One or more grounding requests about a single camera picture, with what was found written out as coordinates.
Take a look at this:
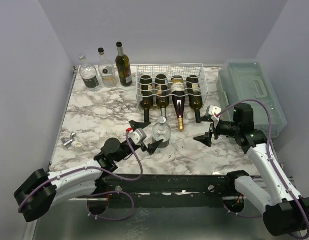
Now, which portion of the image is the aluminium frame rail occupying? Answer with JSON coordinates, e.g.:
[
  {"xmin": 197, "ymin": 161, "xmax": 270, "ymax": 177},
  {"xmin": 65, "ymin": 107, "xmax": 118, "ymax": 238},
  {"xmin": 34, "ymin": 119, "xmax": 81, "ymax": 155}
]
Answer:
[{"xmin": 22, "ymin": 198, "xmax": 81, "ymax": 240}]

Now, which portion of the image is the clear bottle white label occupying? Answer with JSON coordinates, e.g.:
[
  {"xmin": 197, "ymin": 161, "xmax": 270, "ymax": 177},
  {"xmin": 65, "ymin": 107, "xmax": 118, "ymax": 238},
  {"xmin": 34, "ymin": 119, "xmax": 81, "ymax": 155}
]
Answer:
[{"xmin": 98, "ymin": 47, "xmax": 117, "ymax": 88}]

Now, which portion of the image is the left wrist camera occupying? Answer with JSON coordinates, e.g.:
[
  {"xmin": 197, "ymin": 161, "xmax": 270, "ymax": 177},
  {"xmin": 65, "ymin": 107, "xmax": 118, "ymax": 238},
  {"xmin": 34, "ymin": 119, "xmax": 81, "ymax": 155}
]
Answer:
[{"xmin": 128, "ymin": 128, "xmax": 147, "ymax": 146}]

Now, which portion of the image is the dark green wine bottle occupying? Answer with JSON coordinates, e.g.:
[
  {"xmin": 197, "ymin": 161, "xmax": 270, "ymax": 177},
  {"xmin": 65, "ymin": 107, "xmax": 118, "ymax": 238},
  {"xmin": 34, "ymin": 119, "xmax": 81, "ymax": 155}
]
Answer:
[{"xmin": 115, "ymin": 41, "xmax": 133, "ymax": 87}]

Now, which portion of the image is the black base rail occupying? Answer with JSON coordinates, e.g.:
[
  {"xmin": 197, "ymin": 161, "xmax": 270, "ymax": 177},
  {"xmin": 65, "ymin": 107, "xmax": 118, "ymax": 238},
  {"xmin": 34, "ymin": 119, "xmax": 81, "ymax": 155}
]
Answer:
[{"xmin": 87, "ymin": 174, "xmax": 248, "ymax": 213}]

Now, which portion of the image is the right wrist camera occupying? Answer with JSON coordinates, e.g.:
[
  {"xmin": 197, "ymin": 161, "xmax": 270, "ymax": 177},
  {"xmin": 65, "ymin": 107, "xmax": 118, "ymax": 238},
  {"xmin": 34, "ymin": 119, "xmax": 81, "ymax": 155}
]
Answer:
[{"xmin": 205, "ymin": 105, "xmax": 222, "ymax": 123}]

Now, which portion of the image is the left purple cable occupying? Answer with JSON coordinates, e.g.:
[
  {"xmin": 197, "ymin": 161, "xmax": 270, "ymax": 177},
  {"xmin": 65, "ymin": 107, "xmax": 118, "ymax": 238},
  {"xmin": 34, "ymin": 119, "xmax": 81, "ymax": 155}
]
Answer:
[{"xmin": 18, "ymin": 131, "xmax": 145, "ymax": 222}]

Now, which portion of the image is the clear bottle dark label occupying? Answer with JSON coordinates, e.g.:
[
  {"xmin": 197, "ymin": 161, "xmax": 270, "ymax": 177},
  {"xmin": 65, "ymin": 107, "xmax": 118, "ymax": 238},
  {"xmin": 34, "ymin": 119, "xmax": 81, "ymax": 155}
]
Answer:
[{"xmin": 152, "ymin": 116, "xmax": 172, "ymax": 149}]

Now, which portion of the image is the green bottle black neck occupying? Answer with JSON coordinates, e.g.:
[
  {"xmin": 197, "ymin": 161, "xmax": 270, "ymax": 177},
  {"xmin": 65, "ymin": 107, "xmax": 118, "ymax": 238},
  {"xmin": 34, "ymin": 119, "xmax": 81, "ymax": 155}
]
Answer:
[{"xmin": 140, "ymin": 75, "xmax": 153, "ymax": 123}]

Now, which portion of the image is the clear bottle green label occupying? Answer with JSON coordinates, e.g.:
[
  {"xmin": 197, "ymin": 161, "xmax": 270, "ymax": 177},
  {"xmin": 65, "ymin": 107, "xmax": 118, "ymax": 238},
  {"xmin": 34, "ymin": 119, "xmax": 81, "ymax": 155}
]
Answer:
[{"xmin": 78, "ymin": 54, "xmax": 101, "ymax": 92}]

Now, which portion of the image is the translucent plastic storage box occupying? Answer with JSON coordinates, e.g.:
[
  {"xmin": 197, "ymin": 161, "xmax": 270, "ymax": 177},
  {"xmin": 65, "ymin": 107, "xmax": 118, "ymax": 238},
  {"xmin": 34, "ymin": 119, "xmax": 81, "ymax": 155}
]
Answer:
[{"xmin": 216, "ymin": 59, "xmax": 287, "ymax": 139}]

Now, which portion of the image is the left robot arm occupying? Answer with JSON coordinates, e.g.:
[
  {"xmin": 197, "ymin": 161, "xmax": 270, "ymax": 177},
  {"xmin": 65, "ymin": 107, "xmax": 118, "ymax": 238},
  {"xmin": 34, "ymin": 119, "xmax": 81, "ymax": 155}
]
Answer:
[{"xmin": 13, "ymin": 120, "xmax": 162, "ymax": 223}]

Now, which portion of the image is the green bottle silver neck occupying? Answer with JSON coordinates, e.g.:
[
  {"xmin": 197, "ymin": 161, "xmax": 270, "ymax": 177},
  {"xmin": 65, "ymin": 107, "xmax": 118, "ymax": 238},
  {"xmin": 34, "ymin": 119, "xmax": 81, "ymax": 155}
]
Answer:
[{"xmin": 155, "ymin": 74, "xmax": 170, "ymax": 118}]

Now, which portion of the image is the small metal clamp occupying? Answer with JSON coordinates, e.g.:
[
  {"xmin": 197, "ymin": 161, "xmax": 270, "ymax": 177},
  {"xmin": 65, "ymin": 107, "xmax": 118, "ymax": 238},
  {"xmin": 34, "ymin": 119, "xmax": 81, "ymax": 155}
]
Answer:
[{"xmin": 61, "ymin": 132, "xmax": 77, "ymax": 149}]

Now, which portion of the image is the white wire wine rack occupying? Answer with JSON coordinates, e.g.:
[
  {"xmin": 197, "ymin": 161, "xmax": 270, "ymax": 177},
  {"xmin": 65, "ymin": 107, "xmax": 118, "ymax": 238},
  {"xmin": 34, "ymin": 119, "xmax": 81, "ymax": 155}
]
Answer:
[{"xmin": 135, "ymin": 63, "xmax": 209, "ymax": 109}]

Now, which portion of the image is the red wine bottle gold cap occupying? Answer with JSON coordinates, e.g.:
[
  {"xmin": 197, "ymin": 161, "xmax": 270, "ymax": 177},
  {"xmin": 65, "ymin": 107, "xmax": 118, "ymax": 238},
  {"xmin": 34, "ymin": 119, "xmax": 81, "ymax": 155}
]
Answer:
[{"xmin": 171, "ymin": 75, "xmax": 186, "ymax": 131}]

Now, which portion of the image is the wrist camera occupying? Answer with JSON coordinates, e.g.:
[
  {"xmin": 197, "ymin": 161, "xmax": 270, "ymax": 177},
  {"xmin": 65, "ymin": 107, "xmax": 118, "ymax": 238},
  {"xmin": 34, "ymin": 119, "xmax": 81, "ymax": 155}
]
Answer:
[
  {"xmin": 205, "ymin": 105, "xmax": 222, "ymax": 123},
  {"xmin": 128, "ymin": 128, "xmax": 147, "ymax": 146}
]

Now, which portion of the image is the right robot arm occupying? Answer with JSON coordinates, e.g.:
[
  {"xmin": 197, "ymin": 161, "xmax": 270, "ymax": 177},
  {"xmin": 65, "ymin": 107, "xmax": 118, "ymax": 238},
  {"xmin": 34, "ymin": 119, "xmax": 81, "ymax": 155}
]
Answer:
[{"xmin": 195, "ymin": 100, "xmax": 309, "ymax": 240}]

